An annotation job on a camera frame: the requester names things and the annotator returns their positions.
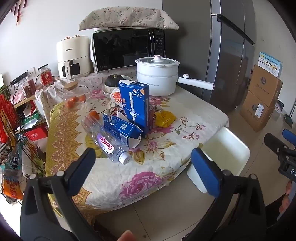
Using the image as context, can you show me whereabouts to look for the glass jar red contents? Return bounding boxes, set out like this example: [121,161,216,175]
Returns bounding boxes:
[22,79,36,96]

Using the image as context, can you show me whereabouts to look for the tall blue milk carton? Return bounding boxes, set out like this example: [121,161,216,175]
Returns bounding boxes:
[119,79,150,137]

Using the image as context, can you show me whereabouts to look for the white air fryer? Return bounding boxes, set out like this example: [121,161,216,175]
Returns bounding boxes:
[56,35,91,79]

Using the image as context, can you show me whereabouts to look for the grey refrigerator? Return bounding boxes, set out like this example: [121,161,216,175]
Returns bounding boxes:
[162,0,257,114]

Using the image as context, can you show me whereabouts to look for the red hanging decoration bundle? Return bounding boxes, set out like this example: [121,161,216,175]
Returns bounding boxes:
[0,91,21,145]

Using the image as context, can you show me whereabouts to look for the dustpan with broom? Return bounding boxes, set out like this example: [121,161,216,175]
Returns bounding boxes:
[283,113,294,126]

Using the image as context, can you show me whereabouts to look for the white electric cooking pot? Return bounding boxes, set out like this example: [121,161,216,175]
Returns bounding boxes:
[135,56,215,96]

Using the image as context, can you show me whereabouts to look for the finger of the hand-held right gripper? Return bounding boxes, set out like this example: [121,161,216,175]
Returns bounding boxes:
[264,133,289,160]
[282,128,296,147]

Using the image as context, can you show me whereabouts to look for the yellow snack wrapper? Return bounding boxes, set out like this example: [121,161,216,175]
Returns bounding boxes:
[154,110,176,127]

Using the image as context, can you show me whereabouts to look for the dark green pumpkin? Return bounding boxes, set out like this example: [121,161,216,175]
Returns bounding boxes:
[105,74,124,87]

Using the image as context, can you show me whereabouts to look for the person's left hand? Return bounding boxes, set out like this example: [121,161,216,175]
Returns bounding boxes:
[117,230,137,241]

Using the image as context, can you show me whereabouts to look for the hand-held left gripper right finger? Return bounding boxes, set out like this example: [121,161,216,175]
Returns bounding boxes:
[183,147,279,241]

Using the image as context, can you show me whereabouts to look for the white printed snack wrapper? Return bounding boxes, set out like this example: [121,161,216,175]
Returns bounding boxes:
[151,101,170,113]

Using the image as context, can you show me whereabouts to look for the glass jar wooden lid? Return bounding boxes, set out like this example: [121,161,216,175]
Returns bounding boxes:
[62,80,90,109]

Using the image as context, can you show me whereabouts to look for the black microwave oven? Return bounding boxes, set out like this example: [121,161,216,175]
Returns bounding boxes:
[91,27,166,74]

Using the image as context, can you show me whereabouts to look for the floral microwave cover cloth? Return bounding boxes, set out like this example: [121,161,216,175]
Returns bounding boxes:
[79,7,179,31]

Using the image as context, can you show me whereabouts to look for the person's right hand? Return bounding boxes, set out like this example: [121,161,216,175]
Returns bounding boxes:
[279,179,294,214]

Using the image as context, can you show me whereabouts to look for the blue and white box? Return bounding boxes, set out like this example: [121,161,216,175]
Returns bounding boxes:
[257,52,283,78]

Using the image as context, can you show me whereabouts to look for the clear plastic water bottle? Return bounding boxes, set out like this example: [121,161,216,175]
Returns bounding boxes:
[81,116,132,165]

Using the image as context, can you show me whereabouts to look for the glass pot lid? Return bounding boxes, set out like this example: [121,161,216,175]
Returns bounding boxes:
[136,56,180,68]

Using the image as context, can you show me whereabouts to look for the wooden shelf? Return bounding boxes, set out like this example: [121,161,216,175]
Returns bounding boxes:
[9,93,48,149]

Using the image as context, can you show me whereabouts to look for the orange snack bag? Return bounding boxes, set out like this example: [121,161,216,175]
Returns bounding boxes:
[2,173,25,200]

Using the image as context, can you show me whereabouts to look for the red label glass jar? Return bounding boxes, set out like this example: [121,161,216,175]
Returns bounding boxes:
[38,65,52,87]

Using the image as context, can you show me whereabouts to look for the brown cardboard box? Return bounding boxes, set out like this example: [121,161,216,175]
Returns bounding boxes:
[240,90,277,132]
[248,64,283,108]

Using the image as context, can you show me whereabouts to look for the black power strip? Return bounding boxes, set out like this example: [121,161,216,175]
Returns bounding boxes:
[10,72,28,84]

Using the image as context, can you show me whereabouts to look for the small white blue box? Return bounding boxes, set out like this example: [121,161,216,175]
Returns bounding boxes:
[274,98,285,115]

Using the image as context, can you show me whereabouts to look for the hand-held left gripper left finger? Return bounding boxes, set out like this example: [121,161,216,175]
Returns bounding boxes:
[20,147,111,241]

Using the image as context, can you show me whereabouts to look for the white plastic trash bin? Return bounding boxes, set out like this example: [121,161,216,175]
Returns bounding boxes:
[187,126,251,193]

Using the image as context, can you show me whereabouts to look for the large-flower printed tablecloth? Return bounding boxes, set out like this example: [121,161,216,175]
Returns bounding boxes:
[45,79,229,218]

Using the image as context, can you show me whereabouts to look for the red wall ornament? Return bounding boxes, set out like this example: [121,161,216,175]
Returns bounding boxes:
[10,0,27,26]

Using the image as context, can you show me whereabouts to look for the red box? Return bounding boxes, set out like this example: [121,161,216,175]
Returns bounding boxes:
[23,124,49,142]

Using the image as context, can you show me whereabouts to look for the white bowl green handle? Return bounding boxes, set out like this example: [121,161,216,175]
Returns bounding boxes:
[102,75,133,93]

